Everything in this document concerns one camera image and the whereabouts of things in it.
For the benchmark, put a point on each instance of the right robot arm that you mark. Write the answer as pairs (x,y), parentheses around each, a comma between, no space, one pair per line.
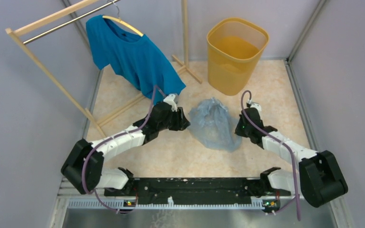
(315,175)

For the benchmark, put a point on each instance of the blue t-shirt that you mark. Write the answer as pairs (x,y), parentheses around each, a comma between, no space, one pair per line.
(134,57)

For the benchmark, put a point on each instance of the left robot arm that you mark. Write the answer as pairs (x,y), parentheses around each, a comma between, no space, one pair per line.
(84,167)

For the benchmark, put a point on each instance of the light blue plastic trash bag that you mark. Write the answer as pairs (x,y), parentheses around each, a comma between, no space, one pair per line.
(213,126)

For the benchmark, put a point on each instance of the wooden clothes hanger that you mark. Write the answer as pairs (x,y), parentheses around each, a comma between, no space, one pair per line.
(119,20)

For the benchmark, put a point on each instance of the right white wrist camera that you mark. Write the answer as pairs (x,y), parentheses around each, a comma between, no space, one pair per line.
(251,104)

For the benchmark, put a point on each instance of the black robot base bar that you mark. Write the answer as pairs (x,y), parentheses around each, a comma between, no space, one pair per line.
(195,191)

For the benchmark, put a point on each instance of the white toothed cable duct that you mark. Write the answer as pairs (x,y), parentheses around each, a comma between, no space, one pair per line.
(256,204)

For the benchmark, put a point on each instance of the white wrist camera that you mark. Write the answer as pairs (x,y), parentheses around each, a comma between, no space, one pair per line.
(172,100)
(251,104)

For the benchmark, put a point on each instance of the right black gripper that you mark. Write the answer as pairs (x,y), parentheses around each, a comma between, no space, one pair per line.
(238,130)

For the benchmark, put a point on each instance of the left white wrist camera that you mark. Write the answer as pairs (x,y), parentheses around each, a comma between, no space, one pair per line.
(172,100)

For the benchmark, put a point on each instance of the yellow mesh trash bin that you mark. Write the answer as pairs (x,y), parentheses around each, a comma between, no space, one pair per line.
(234,46)

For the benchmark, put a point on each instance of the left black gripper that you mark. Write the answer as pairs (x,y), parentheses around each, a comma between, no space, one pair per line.
(181,122)

